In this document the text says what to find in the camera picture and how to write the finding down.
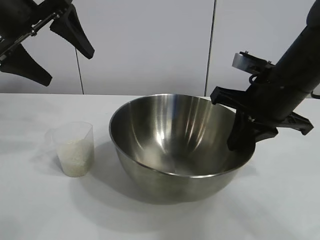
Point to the stainless steel mixing bowl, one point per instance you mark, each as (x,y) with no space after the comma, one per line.
(175,155)

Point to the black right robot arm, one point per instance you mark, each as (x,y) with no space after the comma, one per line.
(300,50)

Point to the white uncooked rice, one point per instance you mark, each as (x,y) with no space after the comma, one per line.
(75,157)

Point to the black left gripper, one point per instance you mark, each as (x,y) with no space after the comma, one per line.
(17,17)

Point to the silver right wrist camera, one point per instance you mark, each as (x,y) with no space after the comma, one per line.
(241,62)

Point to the translucent plastic measuring cup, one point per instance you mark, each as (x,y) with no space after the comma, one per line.
(75,135)

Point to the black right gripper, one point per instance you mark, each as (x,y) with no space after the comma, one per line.
(272,105)

